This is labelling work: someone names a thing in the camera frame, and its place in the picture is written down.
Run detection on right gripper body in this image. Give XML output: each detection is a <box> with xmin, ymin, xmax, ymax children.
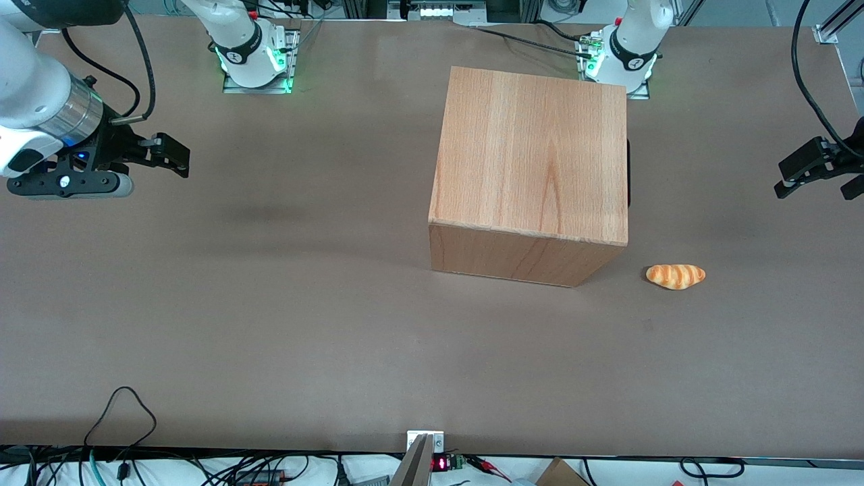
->
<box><xmin>0</xmin><ymin>125</ymin><xmax>146</xmax><ymax>179</ymax></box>

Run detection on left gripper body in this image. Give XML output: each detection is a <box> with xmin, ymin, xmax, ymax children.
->
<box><xmin>822</xmin><ymin>116</ymin><xmax>864</xmax><ymax>178</ymax></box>

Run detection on light wooden drawer cabinet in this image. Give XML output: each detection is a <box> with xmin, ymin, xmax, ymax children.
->
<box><xmin>428</xmin><ymin>65</ymin><xmax>630</xmax><ymax>288</ymax></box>

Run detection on toy croissant bread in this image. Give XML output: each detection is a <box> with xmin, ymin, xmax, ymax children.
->
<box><xmin>646</xmin><ymin>263</ymin><xmax>707</xmax><ymax>291</ymax></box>

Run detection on white lit power strip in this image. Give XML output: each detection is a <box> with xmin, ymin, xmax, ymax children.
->
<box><xmin>408</xmin><ymin>0</ymin><xmax>488</xmax><ymax>26</ymax></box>

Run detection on black and red device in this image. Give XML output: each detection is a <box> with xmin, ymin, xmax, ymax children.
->
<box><xmin>235</xmin><ymin>468</ymin><xmax>299</xmax><ymax>486</ymax></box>

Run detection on brown cardboard piece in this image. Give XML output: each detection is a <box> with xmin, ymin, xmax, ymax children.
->
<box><xmin>536</xmin><ymin>458</ymin><xmax>589</xmax><ymax>486</ymax></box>

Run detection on aluminium profile bar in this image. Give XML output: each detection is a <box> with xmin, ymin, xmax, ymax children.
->
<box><xmin>389</xmin><ymin>434</ymin><xmax>434</xmax><ymax>486</ymax></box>

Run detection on red clip test leads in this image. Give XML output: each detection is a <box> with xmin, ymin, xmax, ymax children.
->
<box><xmin>464</xmin><ymin>455</ymin><xmax>514</xmax><ymax>484</ymax></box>

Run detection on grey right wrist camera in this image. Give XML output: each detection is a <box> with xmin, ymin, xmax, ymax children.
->
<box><xmin>7</xmin><ymin>170</ymin><xmax>134</xmax><ymax>200</ymax></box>

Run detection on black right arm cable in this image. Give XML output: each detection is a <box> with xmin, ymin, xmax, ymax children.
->
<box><xmin>108</xmin><ymin>3</ymin><xmax>157</xmax><ymax>127</ymax></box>
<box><xmin>62</xmin><ymin>28</ymin><xmax>141</xmax><ymax>117</ymax></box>

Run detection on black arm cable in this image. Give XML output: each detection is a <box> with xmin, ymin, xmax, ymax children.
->
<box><xmin>62</xmin><ymin>28</ymin><xmax>141</xmax><ymax>117</ymax></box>
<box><xmin>108</xmin><ymin>3</ymin><xmax>157</xmax><ymax>127</ymax></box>
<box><xmin>791</xmin><ymin>0</ymin><xmax>864</xmax><ymax>161</ymax></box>

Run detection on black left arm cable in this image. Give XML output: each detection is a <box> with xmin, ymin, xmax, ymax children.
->
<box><xmin>791</xmin><ymin>0</ymin><xmax>864</xmax><ymax>161</ymax></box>

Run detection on thin black looped cable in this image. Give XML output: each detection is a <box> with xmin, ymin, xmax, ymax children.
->
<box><xmin>84</xmin><ymin>386</ymin><xmax>158</xmax><ymax>448</ymax></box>

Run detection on black cable on table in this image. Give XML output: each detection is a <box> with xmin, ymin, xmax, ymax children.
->
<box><xmin>537</xmin><ymin>19</ymin><xmax>591</xmax><ymax>43</ymax></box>
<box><xmin>469</xmin><ymin>26</ymin><xmax>595</xmax><ymax>60</ymax></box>

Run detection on black coiled cable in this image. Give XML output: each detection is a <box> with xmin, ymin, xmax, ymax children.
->
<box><xmin>679</xmin><ymin>457</ymin><xmax>746</xmax><ymax>479</ymax></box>

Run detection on small metal bracket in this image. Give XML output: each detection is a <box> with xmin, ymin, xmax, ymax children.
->
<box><xmin>406</xmin><ymin>431</ymin><xmax>446</xmax><ymax>454</ymax></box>

